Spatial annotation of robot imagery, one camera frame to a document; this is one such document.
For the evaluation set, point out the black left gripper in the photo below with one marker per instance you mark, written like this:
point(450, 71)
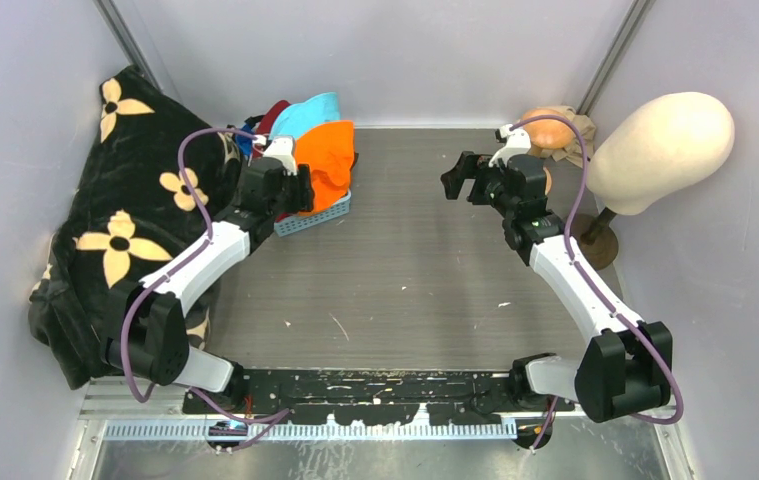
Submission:
point(302, 191)

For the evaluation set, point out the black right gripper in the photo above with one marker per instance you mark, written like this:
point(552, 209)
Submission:
point(466, 168)

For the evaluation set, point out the orange bucket hat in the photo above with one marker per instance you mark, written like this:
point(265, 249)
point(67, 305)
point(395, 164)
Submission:
point(328, 151)

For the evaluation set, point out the dark red bucket hat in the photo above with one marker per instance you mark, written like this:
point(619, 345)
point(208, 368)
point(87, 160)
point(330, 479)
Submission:
point(265, 125)

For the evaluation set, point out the cyan bucket hat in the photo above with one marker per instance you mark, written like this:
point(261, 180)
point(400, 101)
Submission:
point(299, 118)

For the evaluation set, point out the wooden hat stand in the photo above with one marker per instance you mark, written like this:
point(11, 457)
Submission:
point(547, 134)

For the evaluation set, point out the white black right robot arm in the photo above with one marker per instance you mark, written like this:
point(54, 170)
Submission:
point(626, 368)

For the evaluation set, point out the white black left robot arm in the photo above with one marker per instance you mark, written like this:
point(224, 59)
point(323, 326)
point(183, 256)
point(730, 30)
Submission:
point(145, 320)

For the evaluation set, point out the light blue plastic basket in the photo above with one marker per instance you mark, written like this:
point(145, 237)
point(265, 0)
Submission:
point(289, 225)

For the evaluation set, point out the blue bucket hat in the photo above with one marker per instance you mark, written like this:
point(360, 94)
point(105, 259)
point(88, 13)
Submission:
point(246, 142)

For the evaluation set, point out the black floral blanket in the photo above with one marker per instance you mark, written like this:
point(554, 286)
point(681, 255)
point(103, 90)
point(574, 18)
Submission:
point(154, 170)

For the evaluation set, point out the beige mannequin head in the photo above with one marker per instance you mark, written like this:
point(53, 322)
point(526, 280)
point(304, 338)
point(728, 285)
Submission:
point(668, 144)

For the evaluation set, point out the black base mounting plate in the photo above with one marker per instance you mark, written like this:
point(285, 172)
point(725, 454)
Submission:
point(382, 397)

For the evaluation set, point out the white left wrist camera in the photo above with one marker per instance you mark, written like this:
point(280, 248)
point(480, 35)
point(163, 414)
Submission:
point(279, 148)

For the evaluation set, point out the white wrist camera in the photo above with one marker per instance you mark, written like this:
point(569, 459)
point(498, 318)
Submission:
point(514, 141)
point(279, 148)

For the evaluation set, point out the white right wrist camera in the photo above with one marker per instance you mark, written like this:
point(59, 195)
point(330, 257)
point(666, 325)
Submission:
point(514, 141)

